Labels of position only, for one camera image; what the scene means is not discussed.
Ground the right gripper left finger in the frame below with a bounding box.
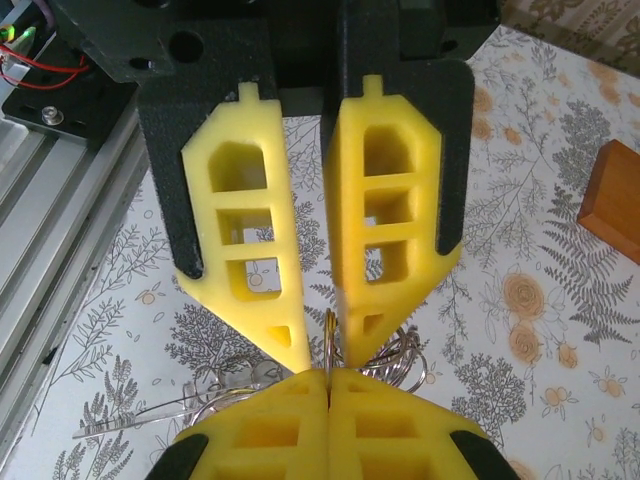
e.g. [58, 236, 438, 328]
[149, 369, 331, 480]

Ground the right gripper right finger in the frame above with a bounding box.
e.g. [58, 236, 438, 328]
[328, 369, 519, 480]

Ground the gold stand with wooden base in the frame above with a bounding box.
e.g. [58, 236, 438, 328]
[576, 138, 640, 266]

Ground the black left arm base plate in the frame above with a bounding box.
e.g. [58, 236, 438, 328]
[0, 34, 139, 132]

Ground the long aluminium base rail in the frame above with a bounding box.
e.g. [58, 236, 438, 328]
[0, 89, 151, 441]

